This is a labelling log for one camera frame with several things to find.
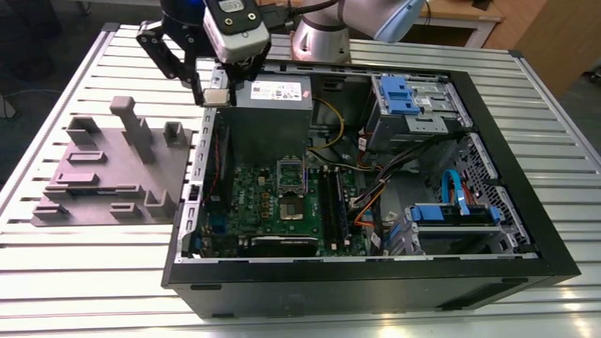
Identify silver CPU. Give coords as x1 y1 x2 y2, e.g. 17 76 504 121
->
202 88 230 107

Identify wire bundle with white plug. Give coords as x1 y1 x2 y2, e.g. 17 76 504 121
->
348 175 391 209

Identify black cable bundle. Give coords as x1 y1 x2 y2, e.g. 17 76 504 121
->
370 130 475 177

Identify orange wires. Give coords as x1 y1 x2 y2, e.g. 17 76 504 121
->
350 206 379 229

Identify green motherboard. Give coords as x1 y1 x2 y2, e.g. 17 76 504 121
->
191 154 371 258

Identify wooden cabinet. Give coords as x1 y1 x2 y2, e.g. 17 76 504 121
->
482 0 601 101

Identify black PC case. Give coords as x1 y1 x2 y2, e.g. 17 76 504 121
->
161 55 582 320

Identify yellow wire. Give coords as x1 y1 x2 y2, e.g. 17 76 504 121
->
306 96 346 152

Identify blue disk carrier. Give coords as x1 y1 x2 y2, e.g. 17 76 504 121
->
408 204 502 227

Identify large blue drive latch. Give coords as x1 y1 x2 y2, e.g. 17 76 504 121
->
379 75 414 103

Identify metal drive cage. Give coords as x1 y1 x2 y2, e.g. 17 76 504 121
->
363 73 474 153

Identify blue wire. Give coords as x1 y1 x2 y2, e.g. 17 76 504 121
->
439 168 471 216

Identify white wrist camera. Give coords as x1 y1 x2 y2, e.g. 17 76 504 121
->
202 0 273 64

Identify grey power supply unit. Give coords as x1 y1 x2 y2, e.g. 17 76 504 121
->
218 73 314 168

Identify CPU socket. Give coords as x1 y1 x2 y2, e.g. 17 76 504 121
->
277 194 306 222

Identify small blue drive latch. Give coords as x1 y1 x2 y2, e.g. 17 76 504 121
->
387 98 422 116

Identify metal disk bay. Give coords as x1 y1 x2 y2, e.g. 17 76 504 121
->
402 203 519 256

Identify black RAM slot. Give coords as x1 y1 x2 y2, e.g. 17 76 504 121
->
323 167 339 248
329 167 345 248
319 167 335 248

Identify black graphics card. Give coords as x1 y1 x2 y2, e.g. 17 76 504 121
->
235 234 321 258

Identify metal socket cover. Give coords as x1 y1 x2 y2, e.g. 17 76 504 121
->
275 158 309 196

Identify grey parts rack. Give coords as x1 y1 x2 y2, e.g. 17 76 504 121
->
27 95 194 228

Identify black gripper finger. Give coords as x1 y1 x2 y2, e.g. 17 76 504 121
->
218 44 271 107
134 20 207 107

